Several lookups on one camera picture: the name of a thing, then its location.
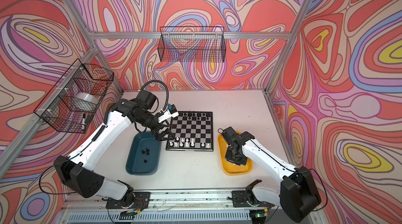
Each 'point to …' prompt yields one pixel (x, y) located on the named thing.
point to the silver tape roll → (85, 99)
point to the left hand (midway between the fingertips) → (172, 129)
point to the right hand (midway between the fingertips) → (235, 164)
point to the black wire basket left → (57, 105)
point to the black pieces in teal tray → (147, 153)
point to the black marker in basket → (84, 122)
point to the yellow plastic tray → (231, 168)
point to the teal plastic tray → (134, 164)
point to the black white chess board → (193, 131)
